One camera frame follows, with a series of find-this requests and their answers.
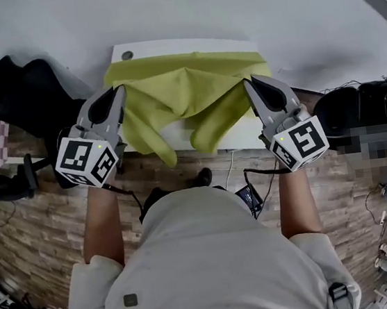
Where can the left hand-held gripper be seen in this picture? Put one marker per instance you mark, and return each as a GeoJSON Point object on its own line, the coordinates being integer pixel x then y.
{"type": "Point", "coordinates": [82, 157]}

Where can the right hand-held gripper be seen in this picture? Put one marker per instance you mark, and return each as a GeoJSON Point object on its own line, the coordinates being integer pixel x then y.
{"type": "Point", "coordinates": [300, 140]}

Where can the green tablecloth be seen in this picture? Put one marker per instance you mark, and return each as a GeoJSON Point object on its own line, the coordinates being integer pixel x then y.
{"type": "Point", "coordinates": [185, 88]}

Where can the person's right forearm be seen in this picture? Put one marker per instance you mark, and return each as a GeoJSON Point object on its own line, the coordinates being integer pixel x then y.
{"type": "Point", "coordinates": [297, 204]}

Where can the person's left forearm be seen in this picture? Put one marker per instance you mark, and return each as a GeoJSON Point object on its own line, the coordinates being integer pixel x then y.
{"type": "Point", "coordinates": [100, 224]}

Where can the black office chair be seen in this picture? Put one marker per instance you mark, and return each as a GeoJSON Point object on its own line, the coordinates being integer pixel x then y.
{"type": "Point", "coordinates": [29, 97]}

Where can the person's black shoe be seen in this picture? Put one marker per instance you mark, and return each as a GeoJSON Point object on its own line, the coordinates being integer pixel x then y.
{"type": "Point", "coordinates": [204, 177]}
{"type": "Point", "coordinates": [152, 201]}

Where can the small black screen device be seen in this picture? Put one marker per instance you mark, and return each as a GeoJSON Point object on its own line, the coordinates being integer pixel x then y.
{"type": "Point", "coordinates": [249, 197]}

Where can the white table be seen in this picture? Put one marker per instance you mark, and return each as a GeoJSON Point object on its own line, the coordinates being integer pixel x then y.
{"type": "Point", "coordinates": [183, 44]}

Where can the person's white shirt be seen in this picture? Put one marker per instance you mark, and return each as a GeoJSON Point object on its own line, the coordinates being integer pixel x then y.
{"type": "Point", "coordinates": [206, 260]}

